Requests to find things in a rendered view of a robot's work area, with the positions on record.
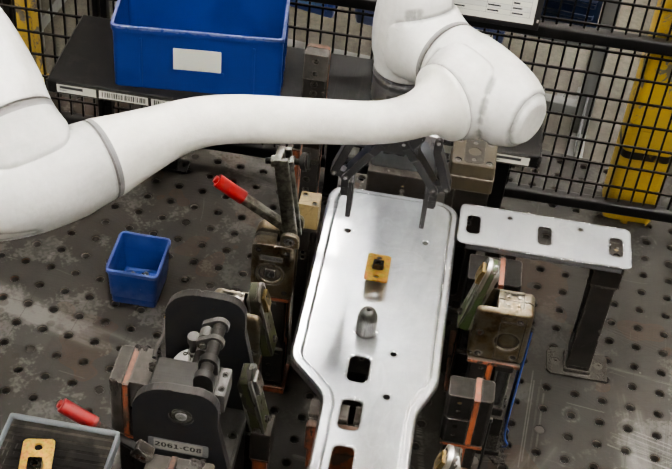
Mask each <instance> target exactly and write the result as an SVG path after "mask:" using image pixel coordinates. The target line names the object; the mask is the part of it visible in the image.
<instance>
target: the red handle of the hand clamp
mask: <svg viewBox="0 0 672 469"><path fill-rule="evenodd" d="M212 182H213V183H214V184H213V186H214V187H215V188H217V189H218V190H220V191H221V192H222V193H224V194H225V195H227V196H228V197H230V198H231V199H233V200H234V201H236V202H237V203H239V204H242V205H244V206H245V207H247V208H248V209H250V210H251V211H253V212H254V213H256V214H257V215H259V216H260V217H262V218H263V219H265V220H266V221H268V222H269V223H271V224H272V225H274V226H275V227H277V228H278V229H280V230H281V231H282V232H283V229H282V222H281V216H280V215H279V214H277V213H276V212H274V211H273V210H271V209H270V208H268V207H267V206H265V205H264V204H262V203H261V202H259V201H258V200H256V199H255V198H253V197H252V196H250V195H249V194H248V192H247V191H245V190H244V189H242V188H241V187H239V186H238V185H236V184H235V183H233V182H232V181H230V180H229V179H227V178H226V177H224V176H223V175H219V176H217V175H216V176H215V177H214V179H213V181H212Z"/></svg>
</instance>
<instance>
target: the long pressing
mask: <svg viewBox="0 0 672 469"><path fill-rule="evenodd" d="M340 188H341V187H337V188H335V189H333V190H332V191H331V192H330V194H329V195H328V199H327V203H326V207H325V211H324V215H323V219H322V223H321V227H320V231H319V235H318V240H317V244H316V248H315V252H314V256H313V260H312V264H311V268H310V272H309V276H308V281H307V285H306V289H305V293H304V297H303V301H302V305H301V309H300V313H299V318H298V322H297V326H296V330H295V334H294V338H293V342H292V346H291V351H290V362H291V365H292V367H293V369H294V370H295V371H296V373H297V374H298V375H299V376H300V377H301V378H302V379H303V380H304V381H305V383H306V384H307V385H308V386H309V387H310V388H311V389H312V390H313V392H314V393H315V394H316V395H317V396H318V398H319V401H320V405H321V406H320V411H319V416H318V421H317V425H316V430H315V435H314V440H313V444H312V449H311V454H310V459H309V463H308V466H307V468H306V469H329V467H330V461H331V456H332V451H333V449H334V448H335V447H337V446H340V447H346V448H350V449H352V450H353V452H354V457H353V462H352V468H351V469H410V461H411V454H412V447H413V439H414V432H415V425H416V420H417V417H418V415H419V413H420V412H421V411H422V409H423V408H424V407H425V405H426V404H427V403H428V401H429V400H430V399H431V397H432V396H433V395H434V393H435V392H436V390H437V388H438V385H439V378H440V370H441V362H442V354H443V346H444V337H445V329H446V321H447V313H448V304H449V296H450V288H451V280H452V272H453V263H454V255H455V247H456V239H457V230H458V222H459V218H458V215H457V213H456V211H455V210H454V209H453V208H451V207H450V206H448V205H446V204H444V203H441V202H436V205H435V208H434V209H429V208H427V212H426V218H425V224H424V229H420V228H419V224H420V217H421V211H422V205H423V199H418V198H411V197H405V196H399V195H393V194H387V193H380V192H374V191H368V190H362V189H355V188H354V195H353V203H352V209H351V213H350V217H345V210H346V201H347V196H346V195H341V193H340ZM345 229H350V232H345ZM425 241H426V242H428V245H424V244H423V242H425ZM369 253H375V254H381V255H386V256H390V257H391V264H390V270H389V276H388V281H387V283H380V282H375V281H369V280H365V279H364V272H365V268H366V263H367V258H368V254H369ZM365 306H372V307H373V308H374V309H375V310H376V312H377V314H378V323H377V330H376V335H375V336H374V337H372V338H368V339H366V338H361V337H359V336H358V335H357V334H356V332H355V328H356V322H357V316H358V313H359V311H360V310H361V309H362V308H363V307H365ZM392 352H394V353H396V356H391V353H392ZM353 357H361V358H366V359H368V360H369V361H370V367H369V372H368V378H367V381H366V382H363V383H360V382H354V381H350V380H349V379H348V378H347V374H348V369H349V364H350V360H351V358H353ZM384 395H388V396H389V397H390V399H388V400H385V399H384V398H383V396H384ZM345 400H351V401H357V402H360V403H361V404H362V412H361V417H360V423H359V428H358V429H357V430H354V431H353V430H346V429H342V428H340V427H339V426H338V420H339V415H340V410H341V405H342V402H343V401H345Z"/></svg>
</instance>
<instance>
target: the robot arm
mask: <svg viewBox="0 0 672 469"><path fill-rule="evenodd" d="M372 50H373V54H374V64H373V76H372V85H371V97H372V100H373V101H356V100H337V99H320V98H302V97H285V96H267V95H247V94H222V95H208V96H199V97H192V98H186V99H180V100H175V101H171V102H166V103H162V104H158V105H154V106H149V107H145V108H141V109H136V110H131V111H127V112H122V113H117V114H112V115H106V116H100V117H94V118H90V119H86V120H83V121H80V122H76V123H73V124H69V125H68V123H67V122H66V120H65V119H64V118H63V116H62V115H61V114H60V112H59V111H58V110H57V108H56V107H55V105H54V103H53V102H52V100H51V98H50V95H49V93H48V91H47V89H46V86H45V83H44V80H43V77H42V75H41V73H40V71H39V69H38V67H37V65H36V63H35V61H34V59H33V57H32V55H31V53H30V52H29V50H28V48H27V46H26V45H25V43H24V41H23V40H22V38H21V36H20V34H19V33H18V31H17V30H16V28H15V27H14V25H13V24H12V22H11V20H10V19H9V18H8V16H7V15H6V14H5V12H4V11H3V10H2V9H1V7H0V241H8V240H15V239H21V238H26V237H30V236H34V235H38V234H41V233H45V232H48V231H51V230H54V229H57V228H59V227H62V226H65V225H67V224H70V223H72V222H75V221H77V220H79V219H82V218H84V217H86V216H88V215H90V214H92V213H93V212H95V211H97V210H98V209H100V208H102V207H103V206H105V205H107V204H108V203H110V202H112V201H114V200H116V199H117V198H119V197H121V196H123V195H125V194H126V193H128V192H129V191H130V190H132V189H133V188H134V187H136V186H137V185H139V184H140V183H141V182H143V181H144V180H146V179H147V178H149V177H150V176H152V175H153V174H155V173H156V172H158V171H159V170H161V169H162V168H164V167H165V166H167V165H168V164H170V163H172V162H173V161H175V160H177V159H178V158H180V157H182V156H184V155H186V154H188V153H190V152H193V151H196V150H199V149H202V148H206V147H210V146H216V145H223V144H239V143H265V144H336V145H342V146H341V147H340V149H339V151H338V153H337V154H336V156H335V158H334V160H333V162H332V165H331V169H330V174H331V175H332V176H336V175H337V176H339V177H340V178H341V188H340V193H341V195H346V196H347V201H346V210H345V217H350V213H351V209H352V203H353V195H354V186H355V177H356V173H357V172H358V171H359V170H360V169H361V168H362V167H363V166H364V165H365V164H366V163H367V162H368V161H370V160H371V159H372V158H373V157H376V156H377V155H378V154H379V153H380V152H381V151H382V152H383V153H384V154H396V155H398V156H403V157H404V155H406V156H407V157H408V159H409V161H410V162H411V163H413V165H414V167H415V168H416V170H417V172H418V173H419V175H420V177H421V178H422V180H423V182H424V183H425V185H426V187H425V193H424V199H423V205H422V211H421V217H420V224H419V228H420V229H424V224H425V218H426V212H427V208H429V209H434V208H435V205H436V199H437V194H438V193H440V192H444V193H446V194H447V193H449V192H450V190H451V182H452V179H451V175H450V171H449V167H448V163H447V159H446V155H445V151H444V147H443V142H444V139H445V140H447V141H457V140H464V139H467V140H475V141H480V140H484V141H486V142H487V143H489V144H492V145H496V146H504V147H514V146H517V145H519V144H521V143H524V142H526V141H528V140H529V139H531V138H532V137H533V136H534V135H535V133H536V132H537V131H538V130H539V128H540V126H541V125H542V123H543V120H544V118H545V115H546V100H545V97H544V96H545V92H544V90H543V87H542V85H541V84H540V82H539V80H538V79H537V78H536V76H535V75H534V74H533V72H532V71H531V70H530V69H529V68H528V67H527V66H526V65H525V64H524V63H523V62H522V61H521V60H520V59H519V58H518V57H516V56H515V55H514V54H513V53H512V52H511V51H509V50H508V49H507V48H506V47H504V46H503V45H502V44H500V43H499V42H497V41H496V40H494V39H493V38H491V37H490V36H488V35H486V34H484V33H481V32H479V31H478V30H476V29H474V28H473V27H472V26H470V25H469V24H468V23H467V21H466V20H465V19H464V17H463V16H462V14H461V13H460V11H459V9H458V7H457V6H456V5H454V0H377V3H376V7H375V12H374V18H373V26H372ZM425 141H426V142H428V143H429V147H430V148H431V150H434V151H433V155H434V159H435V163H436V167H437V171H438V175H439V179H440V180H438V179H437V177H436V175H435V173H434V172H433V170H432V168H431V166H430V165H429V163H428V161H427V160H426V158H425V156H424V154H423V153H422V151H421V147H420V145H421V144H423V143H424V142H425ZM354 145H366V146H365V147H364V148H363V149H362V150H361V151H360V152H359V153H358V154H357V155H356V156H355V157H353V158H352V159H351V160H350V161H349V162H348V163H347V164H346V163H345V164H346V165H345V164H344V162H345V160H346V159H347V157H348V155H349V154H350V152H351V150H352V148H353V147H354ZM343 164H344V165H343Z"/></svg>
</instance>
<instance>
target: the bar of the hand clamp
mask: <svg viewBox="0 0 672 469"><path fill-rule="evenodd" d="M265 163H266V164H271V167H274V169H275V177H276V184H277V192H278V199H279V207H280V214H281V222H282V229H283V233H287V232H288V233H294V234H296V235H297V236H298V235H299V236H301V235H302V228H301V219H300V211H299V203H298V194H297V186H296V178H295V169H294V167H295V165H299V168H300V169H301V171H302V172H307V170H309V167H310V156H309V155H308V153H307V152H303V153H302V154H301V155H300V158H296V156H293V152H292V147H285V146H278V148H277V151H276V154H275V155H271V157H266V158H265ZM297 227H298V228H299V231H298V232H297Z"/></svg>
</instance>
